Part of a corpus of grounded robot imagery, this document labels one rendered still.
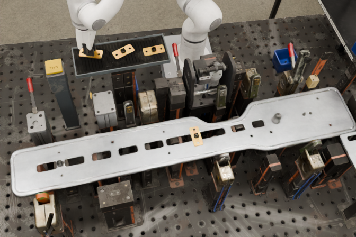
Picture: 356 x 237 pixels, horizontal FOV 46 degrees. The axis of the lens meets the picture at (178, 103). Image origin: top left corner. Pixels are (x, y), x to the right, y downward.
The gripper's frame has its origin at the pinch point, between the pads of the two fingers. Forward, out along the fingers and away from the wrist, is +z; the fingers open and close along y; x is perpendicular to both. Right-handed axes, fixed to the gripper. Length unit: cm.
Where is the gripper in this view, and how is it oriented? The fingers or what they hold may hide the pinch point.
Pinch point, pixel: (90, 49)
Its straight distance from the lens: 159.6
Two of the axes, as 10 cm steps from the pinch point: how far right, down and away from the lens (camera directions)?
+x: 9.9, 1.2, -0.1
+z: -0.6, 5.1, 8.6
